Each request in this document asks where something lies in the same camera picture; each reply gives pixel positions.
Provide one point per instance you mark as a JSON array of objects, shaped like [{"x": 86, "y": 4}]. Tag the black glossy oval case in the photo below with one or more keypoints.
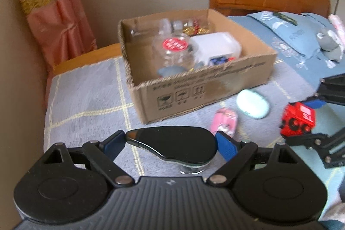
[{"x": 185, "y": 145}]

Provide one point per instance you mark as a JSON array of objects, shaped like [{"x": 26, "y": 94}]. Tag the white plastic container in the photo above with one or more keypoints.
[{"x": 214, "y": 46}]

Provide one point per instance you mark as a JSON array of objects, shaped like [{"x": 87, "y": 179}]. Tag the pink gold curtain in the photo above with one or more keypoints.
[{"x": 60, "y": 27}]

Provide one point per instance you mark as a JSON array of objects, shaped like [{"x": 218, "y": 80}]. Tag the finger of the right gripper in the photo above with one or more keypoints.
[
  {"x": 319, "y": 140},
  {"x": 330, "y": 90}
]

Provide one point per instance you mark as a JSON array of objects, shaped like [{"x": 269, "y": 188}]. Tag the blue floral pillow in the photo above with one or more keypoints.
[{"x": 302, "y": 38}]

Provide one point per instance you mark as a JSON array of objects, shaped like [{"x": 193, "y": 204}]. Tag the pink clear keychain toy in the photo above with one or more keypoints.
[{"x": 225, "y": 120}]

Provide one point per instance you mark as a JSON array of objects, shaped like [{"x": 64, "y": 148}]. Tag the clear round plastic jar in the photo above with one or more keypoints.
[{"x": 151, "y": 28}]

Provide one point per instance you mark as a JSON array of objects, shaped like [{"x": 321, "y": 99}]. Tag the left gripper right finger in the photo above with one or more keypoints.
[{"x": 237, "y": 155}]

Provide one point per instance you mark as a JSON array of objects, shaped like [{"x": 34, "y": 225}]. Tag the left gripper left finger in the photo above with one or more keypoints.
[{"x": 101, "y": 156}]

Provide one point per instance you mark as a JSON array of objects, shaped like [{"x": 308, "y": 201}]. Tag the clear jar red label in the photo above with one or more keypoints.
[{"x": 174, "y": 50}]

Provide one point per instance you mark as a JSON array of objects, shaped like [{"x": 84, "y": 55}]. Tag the red toy train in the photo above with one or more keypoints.
[{"x": 297, "y": 119}]

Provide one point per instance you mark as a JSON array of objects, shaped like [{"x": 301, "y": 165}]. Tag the wooden table edge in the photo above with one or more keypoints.
[{"x": 92, "y": 57}]

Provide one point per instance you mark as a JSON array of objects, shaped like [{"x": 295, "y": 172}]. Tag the grey plush toy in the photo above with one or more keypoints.
[{"x": 330, "y": 44}]

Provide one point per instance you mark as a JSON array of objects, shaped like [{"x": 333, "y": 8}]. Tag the blue grey checked cloth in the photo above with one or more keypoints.
[{"x": 94, "y": 101}]

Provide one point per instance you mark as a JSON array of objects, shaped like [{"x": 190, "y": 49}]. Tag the light blue round case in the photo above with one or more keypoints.
[{"x": 252, "y": 104}]

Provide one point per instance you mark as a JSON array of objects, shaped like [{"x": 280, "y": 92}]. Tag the cardboard box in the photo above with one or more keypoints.
[{"x": 194, "y": 71}]

